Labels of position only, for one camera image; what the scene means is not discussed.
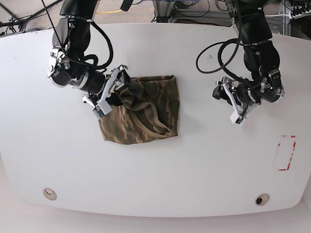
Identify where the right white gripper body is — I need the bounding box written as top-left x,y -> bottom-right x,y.
82,65 -> 128,107

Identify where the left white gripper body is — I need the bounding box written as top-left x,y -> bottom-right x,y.
214,76 -> 262,117

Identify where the camouflage T-shirt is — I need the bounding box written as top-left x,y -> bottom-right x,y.
99,75 -> 180,145

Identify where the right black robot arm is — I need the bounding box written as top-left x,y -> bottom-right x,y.
47,0 -> 143,107

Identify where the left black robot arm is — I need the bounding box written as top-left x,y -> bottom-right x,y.
213,0 -> 284,124

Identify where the red tape rectangle marking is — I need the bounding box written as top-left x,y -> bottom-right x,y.
275,135 -> 297,171

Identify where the white power strip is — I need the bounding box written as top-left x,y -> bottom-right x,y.
288,8 -> 311,19

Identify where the black tripod stand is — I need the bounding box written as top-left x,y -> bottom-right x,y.
0,0 -> 61,37

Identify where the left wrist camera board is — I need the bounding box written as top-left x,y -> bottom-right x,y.
230,111 -> 246,125

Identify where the yellow cable on floor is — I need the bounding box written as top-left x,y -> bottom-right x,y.
96,9 -> 121,15

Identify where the aluminium frame stand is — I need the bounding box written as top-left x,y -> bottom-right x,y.
152,0 -> 230,26

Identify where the right table cable grommet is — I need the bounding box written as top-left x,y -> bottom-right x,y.
255,193 -> 270,206

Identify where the table cable grommet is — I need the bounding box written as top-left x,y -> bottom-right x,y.
255,193 -> 270,206
43,188 -> 57,201

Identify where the left table cable grommet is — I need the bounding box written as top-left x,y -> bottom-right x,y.
43,188 -> 57,201

